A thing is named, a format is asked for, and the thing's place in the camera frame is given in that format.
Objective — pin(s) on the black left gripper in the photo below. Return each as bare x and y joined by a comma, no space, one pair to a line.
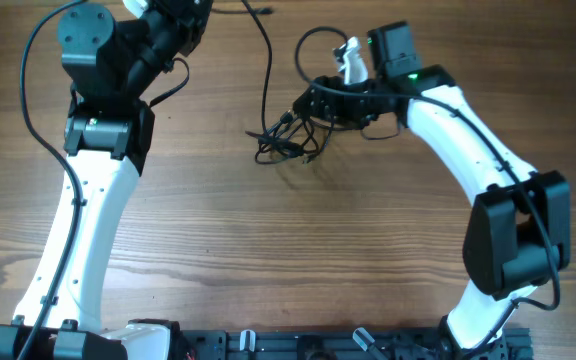
187,17

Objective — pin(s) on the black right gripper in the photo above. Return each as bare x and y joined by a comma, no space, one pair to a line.
327,109

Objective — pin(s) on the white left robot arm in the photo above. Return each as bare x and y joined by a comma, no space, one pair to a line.
107,137

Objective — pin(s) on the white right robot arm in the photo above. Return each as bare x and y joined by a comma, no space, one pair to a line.
518,234

